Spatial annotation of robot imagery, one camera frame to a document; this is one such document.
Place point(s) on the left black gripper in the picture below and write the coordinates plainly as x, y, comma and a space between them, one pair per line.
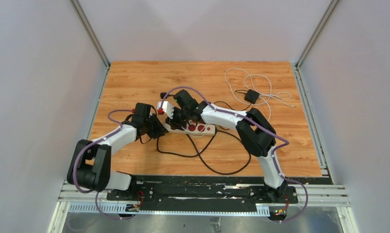
159, 130

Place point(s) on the white power strip red sockets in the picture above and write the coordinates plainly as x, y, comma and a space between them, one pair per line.
193, 129

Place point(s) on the black power adapter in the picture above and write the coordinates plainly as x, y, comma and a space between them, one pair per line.
251, 96

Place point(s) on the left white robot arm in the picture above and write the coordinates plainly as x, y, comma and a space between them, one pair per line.
90, 167

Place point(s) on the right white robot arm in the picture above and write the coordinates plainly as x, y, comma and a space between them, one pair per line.
256, 134

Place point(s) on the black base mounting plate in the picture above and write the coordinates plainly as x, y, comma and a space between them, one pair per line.
200, 193

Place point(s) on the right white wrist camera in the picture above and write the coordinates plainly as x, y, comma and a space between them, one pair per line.
165, 108

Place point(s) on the aluminium frame rail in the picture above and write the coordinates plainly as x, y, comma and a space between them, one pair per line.
310, 195

